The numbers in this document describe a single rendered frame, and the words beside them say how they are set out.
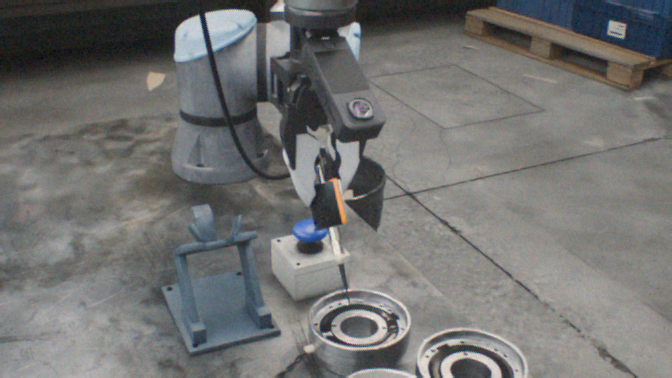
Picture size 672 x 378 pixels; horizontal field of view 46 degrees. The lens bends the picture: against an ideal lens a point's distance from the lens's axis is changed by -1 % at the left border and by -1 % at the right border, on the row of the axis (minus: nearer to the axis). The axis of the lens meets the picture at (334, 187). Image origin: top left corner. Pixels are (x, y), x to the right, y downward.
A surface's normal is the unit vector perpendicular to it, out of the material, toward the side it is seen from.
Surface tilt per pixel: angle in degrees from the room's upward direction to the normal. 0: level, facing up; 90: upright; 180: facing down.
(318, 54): 32
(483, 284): 0
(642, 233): 0
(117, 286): 0
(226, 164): 73
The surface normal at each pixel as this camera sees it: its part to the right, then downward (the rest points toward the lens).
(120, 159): 0.02, -0.89
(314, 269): 0.44, 0.41
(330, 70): 0.26, -0.55
